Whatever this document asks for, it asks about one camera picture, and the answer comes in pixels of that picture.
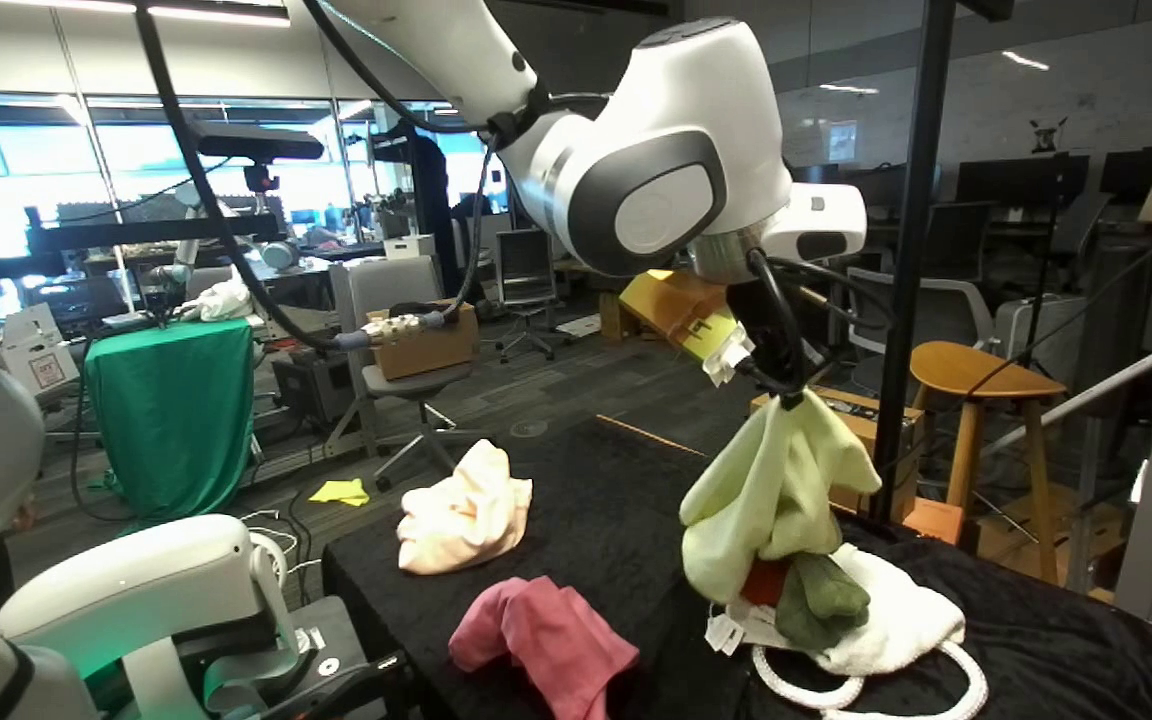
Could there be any pink cloth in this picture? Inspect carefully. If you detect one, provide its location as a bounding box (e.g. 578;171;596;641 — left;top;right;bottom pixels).
448;577;642;720

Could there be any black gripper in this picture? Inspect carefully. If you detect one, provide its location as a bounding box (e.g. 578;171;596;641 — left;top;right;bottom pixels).
694;237;811;394

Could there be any yellow sticky cloth on floor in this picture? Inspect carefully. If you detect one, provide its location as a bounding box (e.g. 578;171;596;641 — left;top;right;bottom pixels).
307;481;371;507

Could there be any black vertical pole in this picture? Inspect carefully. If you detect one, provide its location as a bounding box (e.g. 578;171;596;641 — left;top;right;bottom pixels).
870;0;955;522

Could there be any black velvet table cloth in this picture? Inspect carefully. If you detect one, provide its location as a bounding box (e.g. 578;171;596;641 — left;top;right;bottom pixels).
322;411;1152;720

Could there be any green draped cloth stand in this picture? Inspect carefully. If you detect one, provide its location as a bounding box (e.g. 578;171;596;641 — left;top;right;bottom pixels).
86;321;258;520

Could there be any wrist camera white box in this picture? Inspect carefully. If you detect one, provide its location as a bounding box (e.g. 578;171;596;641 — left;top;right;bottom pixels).
762;185;870;261

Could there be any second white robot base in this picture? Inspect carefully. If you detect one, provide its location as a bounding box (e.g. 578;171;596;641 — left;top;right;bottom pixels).
0;367;382;720

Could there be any pale green white cloth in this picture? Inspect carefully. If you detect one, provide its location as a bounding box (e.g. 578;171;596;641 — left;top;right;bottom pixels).
679;393;886;605

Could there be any cream beige shirt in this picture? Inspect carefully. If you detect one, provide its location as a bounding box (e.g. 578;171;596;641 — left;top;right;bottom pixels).
398;439;533;577

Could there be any distant cardboard box on cart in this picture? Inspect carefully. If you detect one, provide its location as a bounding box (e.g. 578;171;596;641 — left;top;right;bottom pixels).
364;304;481;379

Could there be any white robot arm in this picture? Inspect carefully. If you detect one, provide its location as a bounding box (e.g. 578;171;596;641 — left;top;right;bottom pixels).
330;0;807;394

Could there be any wooden stool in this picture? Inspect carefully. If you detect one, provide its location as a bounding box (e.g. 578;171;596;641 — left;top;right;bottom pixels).
907;340;1059;539

